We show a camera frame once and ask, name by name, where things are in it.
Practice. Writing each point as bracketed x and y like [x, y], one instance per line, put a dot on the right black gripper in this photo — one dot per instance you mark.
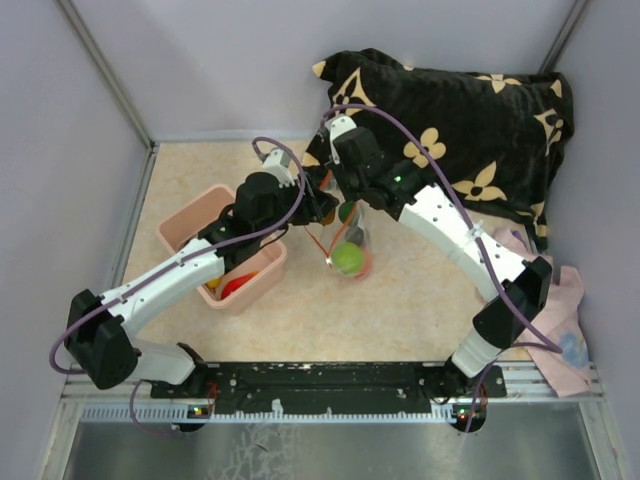
[348, 194]

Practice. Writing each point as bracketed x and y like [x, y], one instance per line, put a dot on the black floral blanket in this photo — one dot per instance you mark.
[498, 138]

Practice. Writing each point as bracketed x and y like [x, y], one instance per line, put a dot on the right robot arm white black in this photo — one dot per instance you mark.
[514, 288]

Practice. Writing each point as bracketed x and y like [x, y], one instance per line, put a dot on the brown kiwi fruit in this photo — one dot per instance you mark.
[328, 219]

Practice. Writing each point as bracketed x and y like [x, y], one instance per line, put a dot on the yellow lemon fruit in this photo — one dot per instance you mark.
[213, 284]

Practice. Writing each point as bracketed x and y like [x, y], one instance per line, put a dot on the light green apple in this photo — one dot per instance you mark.
[339, 255]

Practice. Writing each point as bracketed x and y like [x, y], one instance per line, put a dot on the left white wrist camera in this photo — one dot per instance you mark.
[276, 163]

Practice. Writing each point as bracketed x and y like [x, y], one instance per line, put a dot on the pink cloth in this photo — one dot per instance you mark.
[568, 373]

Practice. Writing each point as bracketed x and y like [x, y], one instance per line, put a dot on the red mango fruit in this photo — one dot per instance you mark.
[235, 284]

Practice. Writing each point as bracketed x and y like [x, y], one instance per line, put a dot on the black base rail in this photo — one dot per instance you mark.
[316, 388]

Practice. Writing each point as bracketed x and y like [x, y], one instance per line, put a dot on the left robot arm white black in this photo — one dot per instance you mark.
[102, 329]

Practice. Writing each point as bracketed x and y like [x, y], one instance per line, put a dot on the pink plastic bin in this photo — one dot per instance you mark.
[179, 227]

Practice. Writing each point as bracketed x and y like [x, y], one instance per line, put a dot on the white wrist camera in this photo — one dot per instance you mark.
[276, 163]
[338, 126]

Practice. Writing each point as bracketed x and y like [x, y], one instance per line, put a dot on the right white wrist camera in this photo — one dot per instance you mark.
[338, 126]

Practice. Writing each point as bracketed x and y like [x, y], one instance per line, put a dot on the clear zip top bag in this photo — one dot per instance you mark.
[326, 238]

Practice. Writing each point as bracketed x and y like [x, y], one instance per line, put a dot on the red apple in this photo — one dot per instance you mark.
[365, 267]

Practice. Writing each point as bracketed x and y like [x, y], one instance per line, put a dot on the dark green avocado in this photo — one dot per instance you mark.
[347, 212]

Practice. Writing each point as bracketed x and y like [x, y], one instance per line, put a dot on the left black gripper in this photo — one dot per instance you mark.
[313, 205]

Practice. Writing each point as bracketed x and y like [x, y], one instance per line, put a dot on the dark purple plum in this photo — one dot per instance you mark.
[355, 235]

